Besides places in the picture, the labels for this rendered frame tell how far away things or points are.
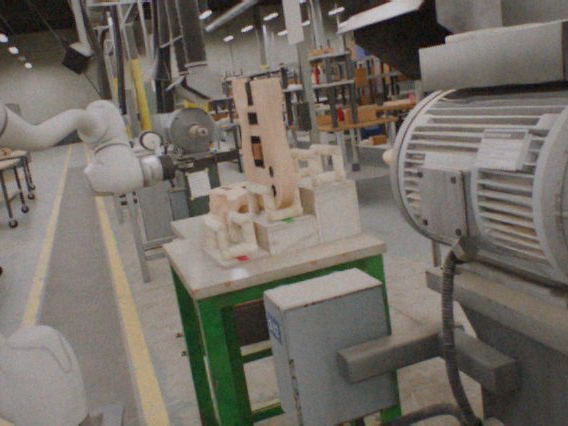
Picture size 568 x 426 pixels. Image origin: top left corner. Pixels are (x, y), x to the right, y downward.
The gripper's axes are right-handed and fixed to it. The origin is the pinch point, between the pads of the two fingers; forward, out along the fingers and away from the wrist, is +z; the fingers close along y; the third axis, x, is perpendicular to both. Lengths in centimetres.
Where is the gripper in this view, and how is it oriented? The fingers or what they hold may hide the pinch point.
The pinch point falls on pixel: (225, 156)
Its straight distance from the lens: 187.5
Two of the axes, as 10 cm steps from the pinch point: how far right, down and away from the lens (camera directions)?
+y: 3.6, 1.5, -9.2
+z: 9.2, -2.1, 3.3
